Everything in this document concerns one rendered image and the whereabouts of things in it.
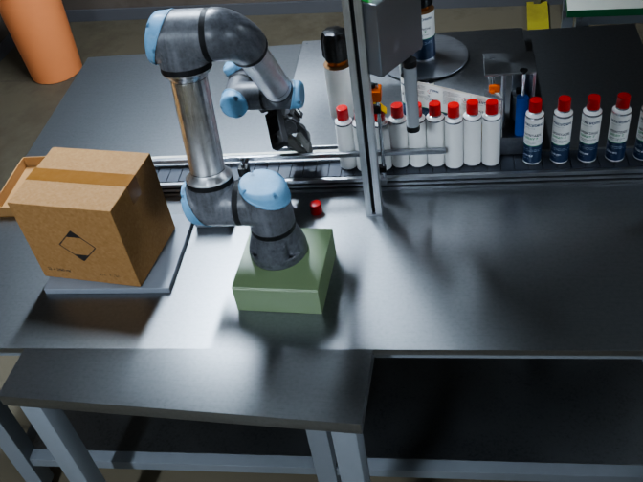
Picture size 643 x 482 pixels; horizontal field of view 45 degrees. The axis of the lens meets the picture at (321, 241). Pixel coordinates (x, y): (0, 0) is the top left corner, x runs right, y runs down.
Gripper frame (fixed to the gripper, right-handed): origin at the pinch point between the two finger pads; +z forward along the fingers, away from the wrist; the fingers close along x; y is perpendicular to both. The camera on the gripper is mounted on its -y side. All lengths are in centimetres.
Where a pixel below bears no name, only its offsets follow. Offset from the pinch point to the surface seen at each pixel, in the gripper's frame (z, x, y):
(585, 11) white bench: 58, -74, 104
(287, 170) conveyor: 1.2, 8.7, -1.1
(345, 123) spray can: -3.5, -16.3, -1.6
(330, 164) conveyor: 7.5, -2.5, 1.0
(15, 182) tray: -40, 91, 2
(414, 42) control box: -17, -48, -7
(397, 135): 7.2, -26.6, -2.0
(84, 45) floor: -14, 215, 252
